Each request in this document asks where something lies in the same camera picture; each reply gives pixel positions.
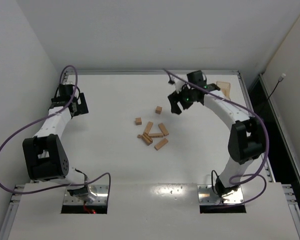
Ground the long wood block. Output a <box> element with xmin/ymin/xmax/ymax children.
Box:
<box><xmin>154</xmin><ymin>138</ymin><xmax>168</xmax><ymax>151</ymax></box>
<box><xmin>158</xmin><ymin>123</ymin><xmax>169</xmax><ymax>136</ymax></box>
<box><xmin>148</xmin><ymin>133</ymin><xmax>164</xmax><ymax>139</ymax></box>
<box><xmin>143</xmin><ymin>121</ymin><xmax>153</xmax><ymax>135</ymax></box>

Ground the clear amber plastic box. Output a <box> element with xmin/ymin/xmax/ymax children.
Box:
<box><xmin>216</xmin><ymin>81</ymin><xmax>231</xmax><ymax>100</ymax></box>

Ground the small wood cube block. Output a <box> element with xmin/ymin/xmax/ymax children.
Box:
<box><xmin>135</xmin><ymin>117</ymin><xmax>142</xmax><ymax>126</ymax></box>

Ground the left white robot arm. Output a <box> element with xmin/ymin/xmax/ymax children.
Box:
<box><xmin>23</xmin><ymin>84</ymin><xmax>97</xmax><ymax>203</ymax></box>

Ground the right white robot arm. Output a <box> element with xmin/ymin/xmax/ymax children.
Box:
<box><xmin>168</xmin><ymin>70</ymin><xmax>265</xmax><ymax>197</ymax></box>

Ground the grooved wood block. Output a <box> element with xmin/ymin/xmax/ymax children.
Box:
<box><xmin>141</xmin><ymin>133</ymin><xmax>153</xmax><ymax>146</ymax></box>

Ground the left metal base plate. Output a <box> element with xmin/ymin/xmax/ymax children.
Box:
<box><xmin>63</xmin><ymin>184</ymin><xmax>109</xmax><ymax>206</ymax></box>

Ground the metal base plate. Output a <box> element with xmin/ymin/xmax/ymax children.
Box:
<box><xmin>63</xmin><ymin>184</ymin><xmax>109</xmax><ymax>206</ymax></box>
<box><xmin>197</xmin><ymin>184</ymin><xmax>244</xmax><ymax>207</ymax></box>

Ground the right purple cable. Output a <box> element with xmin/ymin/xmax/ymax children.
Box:
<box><xmin>164</xmin><ymin>69</ymin><xmax>269</xmax><ymax>207</ymax></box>

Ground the black wall cable with plug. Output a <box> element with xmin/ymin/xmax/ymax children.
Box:
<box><xmin>266</xmin><ymin>73</ymin><xmax>286</xmax><ymax>101</ymax></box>

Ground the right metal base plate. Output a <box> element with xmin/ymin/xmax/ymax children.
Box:
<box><xmin>197</xmin><ymin>184</ymin><xmax>244</xmax><ymax>207</ymax></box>

